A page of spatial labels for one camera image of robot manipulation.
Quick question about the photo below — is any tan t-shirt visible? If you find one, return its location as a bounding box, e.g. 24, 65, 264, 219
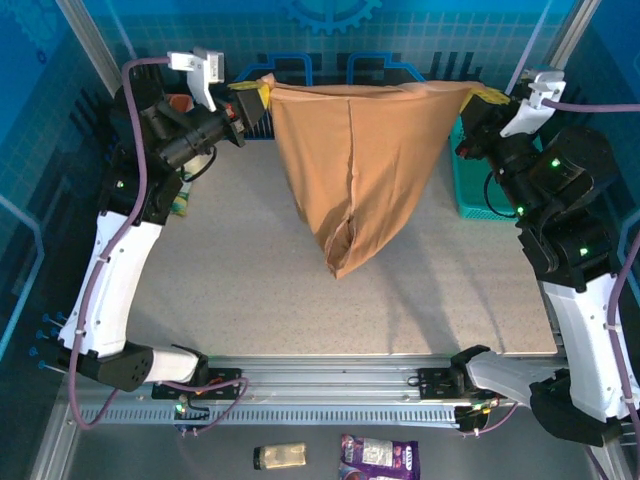
261, 73, 477, 281

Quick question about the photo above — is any green printed packet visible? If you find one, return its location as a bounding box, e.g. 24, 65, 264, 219
169, 179, 195, 218

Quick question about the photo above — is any slotted aluminium cable rail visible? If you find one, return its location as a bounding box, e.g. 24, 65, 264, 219
77, 404, 461, 428

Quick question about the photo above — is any teal plastic basket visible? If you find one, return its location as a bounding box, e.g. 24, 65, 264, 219
449, 118, 544, 221

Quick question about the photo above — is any aluminium base beam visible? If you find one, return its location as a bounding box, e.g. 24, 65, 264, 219
64, 354, 566, 402

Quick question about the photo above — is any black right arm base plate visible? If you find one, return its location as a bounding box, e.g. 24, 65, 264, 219
417, 367, 509, 401

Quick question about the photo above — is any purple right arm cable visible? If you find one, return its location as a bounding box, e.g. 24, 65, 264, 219
468, 97, 640, 480

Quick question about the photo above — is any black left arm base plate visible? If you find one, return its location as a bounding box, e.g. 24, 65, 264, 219
151, 367, 243, 401

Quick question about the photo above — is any aluminium frame post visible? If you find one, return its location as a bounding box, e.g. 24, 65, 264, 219
509, 0, 601, 94
54, 0, 129, 99

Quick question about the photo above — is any small beige jar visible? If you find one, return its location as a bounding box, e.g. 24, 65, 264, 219
252, 441, 308, 471

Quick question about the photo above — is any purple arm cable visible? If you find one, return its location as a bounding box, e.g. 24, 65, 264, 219
67, 55, 250, 432
468, 97, 640, 480

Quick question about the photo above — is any purple snack bag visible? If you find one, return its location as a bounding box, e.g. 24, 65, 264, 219
338, 433, 420, 480

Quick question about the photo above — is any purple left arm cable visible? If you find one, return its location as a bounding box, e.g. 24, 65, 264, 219
67, 55, 250, 432

